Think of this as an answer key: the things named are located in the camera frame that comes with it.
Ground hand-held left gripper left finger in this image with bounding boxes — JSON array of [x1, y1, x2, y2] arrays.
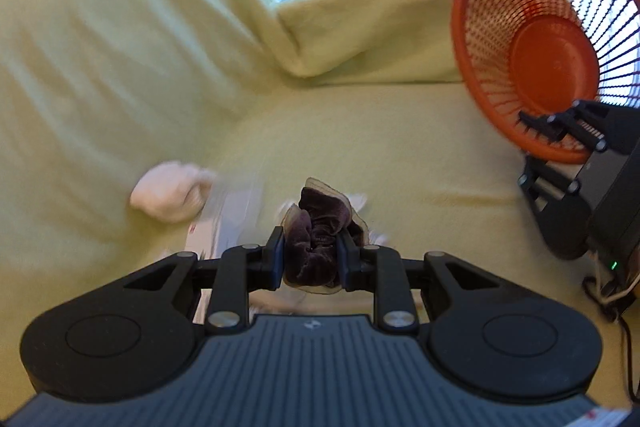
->
[[122, 227, 286, 335]]

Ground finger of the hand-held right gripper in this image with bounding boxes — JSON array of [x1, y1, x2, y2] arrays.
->
[[519, 99, 608, 154], [517, 154, 589, 204]]

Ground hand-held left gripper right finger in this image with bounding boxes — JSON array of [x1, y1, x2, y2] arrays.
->
[[336, 229, 506, 335]]

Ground dark purple velvet scrunchie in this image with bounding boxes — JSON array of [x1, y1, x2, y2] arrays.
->
[[282, 178, 371, 297]]

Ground clear plastic box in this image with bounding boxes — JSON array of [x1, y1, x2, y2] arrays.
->
[[189, 184, 266, 260]]

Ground red plastic mesh basket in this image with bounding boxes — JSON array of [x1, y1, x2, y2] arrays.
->
[[450, 0, 640, 165]]

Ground white cloth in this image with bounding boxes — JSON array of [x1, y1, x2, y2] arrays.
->
[[130, 161, 218, 224]]

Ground yellow-green blanket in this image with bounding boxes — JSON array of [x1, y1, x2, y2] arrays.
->
[[0, 0, 640, 408]]

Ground white cable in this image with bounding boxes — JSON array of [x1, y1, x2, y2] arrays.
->
[[582, 252, 632, 308]]

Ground black cable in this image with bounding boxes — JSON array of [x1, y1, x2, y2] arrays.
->
[[607, 302, 640, 408]]

